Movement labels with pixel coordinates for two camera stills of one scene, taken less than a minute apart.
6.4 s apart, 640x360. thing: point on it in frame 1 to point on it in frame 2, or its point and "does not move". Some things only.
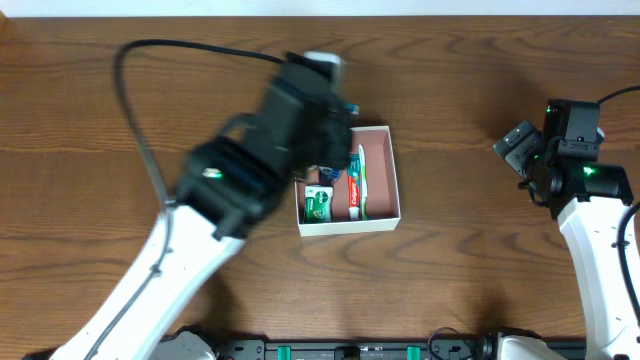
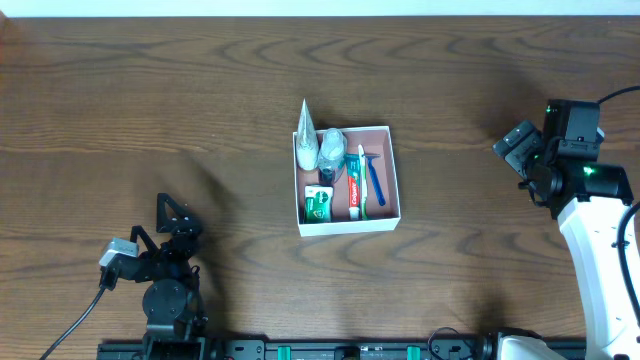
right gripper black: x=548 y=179 does not move
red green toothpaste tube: x=354 y=186 does not move
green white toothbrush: x=363 y=183 does not move
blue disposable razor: x=352 y=108 to x=374 y=178
